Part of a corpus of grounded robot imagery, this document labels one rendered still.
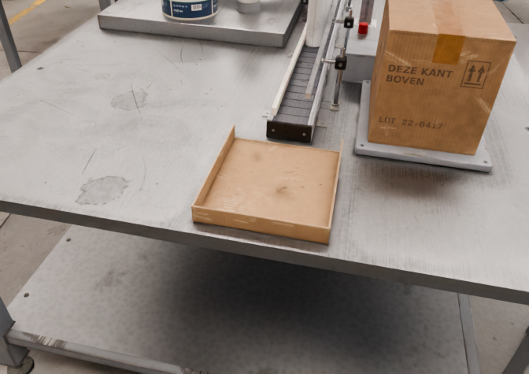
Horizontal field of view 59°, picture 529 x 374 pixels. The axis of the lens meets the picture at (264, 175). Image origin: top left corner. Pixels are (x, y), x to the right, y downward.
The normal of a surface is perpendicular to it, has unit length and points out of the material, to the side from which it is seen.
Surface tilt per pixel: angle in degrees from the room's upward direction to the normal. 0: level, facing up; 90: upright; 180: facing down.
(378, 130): 90
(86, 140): 0
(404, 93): 90
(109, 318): 1
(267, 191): 0
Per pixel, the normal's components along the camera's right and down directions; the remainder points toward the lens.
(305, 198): 0.02, -0.79
